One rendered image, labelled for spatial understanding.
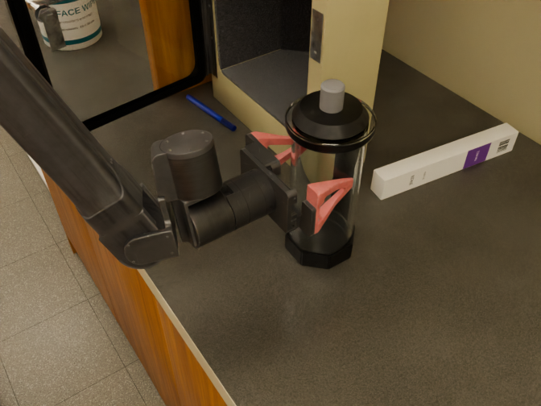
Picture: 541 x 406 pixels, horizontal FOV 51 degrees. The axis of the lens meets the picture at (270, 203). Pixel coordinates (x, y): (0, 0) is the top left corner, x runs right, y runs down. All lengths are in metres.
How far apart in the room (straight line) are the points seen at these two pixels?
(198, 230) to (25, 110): 0.21
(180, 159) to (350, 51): 0.33
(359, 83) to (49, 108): 0.46
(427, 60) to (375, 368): 0.73
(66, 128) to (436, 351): 0.50
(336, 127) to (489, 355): 0.34
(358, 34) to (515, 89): 0.42
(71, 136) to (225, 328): 0.32
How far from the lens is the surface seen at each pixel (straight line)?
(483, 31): 1.15
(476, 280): 0.83
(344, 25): 0.78
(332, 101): 0.65
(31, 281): 2.14
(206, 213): 0.62
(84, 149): 0.58
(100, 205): 0.60
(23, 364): 1.95
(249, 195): 0.64
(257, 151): 0.68
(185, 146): 0.59
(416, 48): 1.27
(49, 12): 0.87
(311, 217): 0.64
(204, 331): 0.74
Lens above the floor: 1.56
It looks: 44 degrees down
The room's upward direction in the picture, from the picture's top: straight up
